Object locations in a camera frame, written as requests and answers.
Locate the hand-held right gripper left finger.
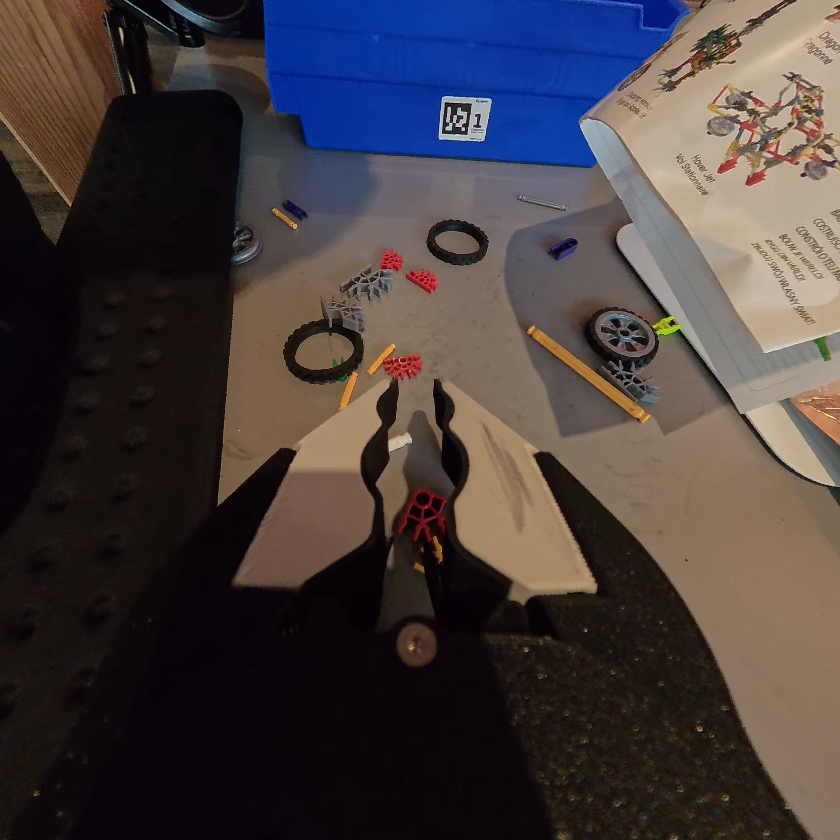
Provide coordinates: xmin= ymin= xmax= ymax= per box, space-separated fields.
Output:
xmin=231 ymin=377 xmax=401 ymax=589

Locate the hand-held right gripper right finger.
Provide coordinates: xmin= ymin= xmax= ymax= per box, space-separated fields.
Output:
xmin=432 ymin=377 xmax=599 ymax=599

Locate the blue plastic bin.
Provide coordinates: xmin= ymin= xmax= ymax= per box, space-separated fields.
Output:
xmin=262 ymin=0 xmax=690 ymax=168

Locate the black toy tyre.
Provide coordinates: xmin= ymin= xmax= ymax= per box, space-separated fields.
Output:
xmin=427 ymin=220 xmax=490 ymax=266
xmin=283 ymin=319 xmax=365 ymax=385

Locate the long yellow toy rod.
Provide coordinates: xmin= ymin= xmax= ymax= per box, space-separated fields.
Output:
xmin=527 ymin=325 xmax=652 ymax=424

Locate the grey snowflake connector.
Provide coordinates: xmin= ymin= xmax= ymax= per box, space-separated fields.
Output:
xmin=600 ymin=360 xmax=662 ymax=404
xmin=339 ymin=264 xmax=395 ymax=301
xmin=320 ymin=297 xmax=366 ymax=332

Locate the grey toy wheel with tyre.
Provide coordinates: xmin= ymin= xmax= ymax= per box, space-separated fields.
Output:
xmin=586 ymin=307 xmax=659 ymax=368

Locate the white document stand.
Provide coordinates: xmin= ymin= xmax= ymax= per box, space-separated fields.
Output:
xmin=616 ymin=223 xmax=840 ymax=487

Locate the shiny plastic bag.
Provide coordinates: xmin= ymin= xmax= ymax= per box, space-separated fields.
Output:
xmin=787 ymin=387 xmax=840 ymax=447

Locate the toy model instruction sheet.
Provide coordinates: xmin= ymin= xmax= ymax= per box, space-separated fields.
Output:
xmin=579 ymin=0 xmax=840 ymax=355

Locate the wooden side panel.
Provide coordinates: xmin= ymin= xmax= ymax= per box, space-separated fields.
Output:
xmin=0 ymin=0 xmax=126 ymax=206

